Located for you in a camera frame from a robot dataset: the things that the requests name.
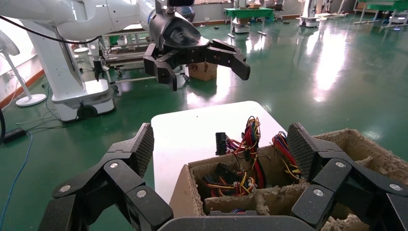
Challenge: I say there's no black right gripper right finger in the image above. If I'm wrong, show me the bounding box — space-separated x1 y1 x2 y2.
287 122 408 231

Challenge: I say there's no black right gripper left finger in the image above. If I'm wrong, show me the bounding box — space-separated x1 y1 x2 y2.
52 122 174 231

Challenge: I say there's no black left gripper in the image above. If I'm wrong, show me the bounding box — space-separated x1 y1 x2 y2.
142 11 251 92

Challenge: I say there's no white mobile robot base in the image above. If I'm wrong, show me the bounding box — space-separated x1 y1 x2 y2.
299 0 321 28
231 17 253 34

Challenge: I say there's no small cardboard box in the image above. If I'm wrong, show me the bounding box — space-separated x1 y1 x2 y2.
188 62 219 82

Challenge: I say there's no cardboard box with dividers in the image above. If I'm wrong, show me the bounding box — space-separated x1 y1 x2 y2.
169 128 408 231

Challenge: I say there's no metal wheeled cart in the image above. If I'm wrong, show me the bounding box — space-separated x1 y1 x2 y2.
102 28 189 87

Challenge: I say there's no green covered table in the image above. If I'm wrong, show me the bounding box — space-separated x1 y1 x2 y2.
224 7 275 34
354 0 408 26

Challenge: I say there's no white robot torso and base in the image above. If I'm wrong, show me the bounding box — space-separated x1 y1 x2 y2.
19 19 116 122

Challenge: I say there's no black power adapter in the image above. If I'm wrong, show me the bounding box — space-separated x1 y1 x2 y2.
2 127 29 144

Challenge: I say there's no white standing fan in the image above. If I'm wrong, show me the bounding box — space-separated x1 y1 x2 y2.
0 30 48 107

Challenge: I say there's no blue floor cable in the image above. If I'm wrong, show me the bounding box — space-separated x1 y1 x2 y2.
0 132 34 229

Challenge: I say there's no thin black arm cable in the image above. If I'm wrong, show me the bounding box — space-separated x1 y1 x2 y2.
0 15 101 45

